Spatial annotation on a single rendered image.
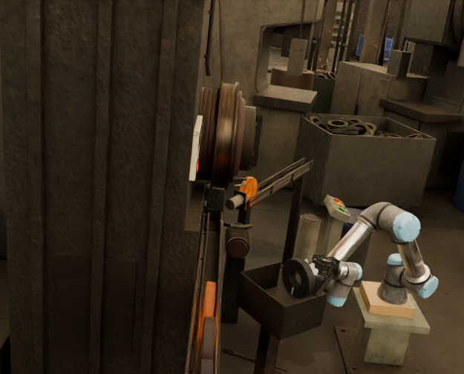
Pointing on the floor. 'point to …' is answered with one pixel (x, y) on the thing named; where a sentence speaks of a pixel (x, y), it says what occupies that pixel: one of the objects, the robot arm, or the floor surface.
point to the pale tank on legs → (337, 37)
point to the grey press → (441, 81)
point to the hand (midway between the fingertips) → (298, 273)
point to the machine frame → (101, 182)
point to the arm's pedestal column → (376, 351)
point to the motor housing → (236, 251)
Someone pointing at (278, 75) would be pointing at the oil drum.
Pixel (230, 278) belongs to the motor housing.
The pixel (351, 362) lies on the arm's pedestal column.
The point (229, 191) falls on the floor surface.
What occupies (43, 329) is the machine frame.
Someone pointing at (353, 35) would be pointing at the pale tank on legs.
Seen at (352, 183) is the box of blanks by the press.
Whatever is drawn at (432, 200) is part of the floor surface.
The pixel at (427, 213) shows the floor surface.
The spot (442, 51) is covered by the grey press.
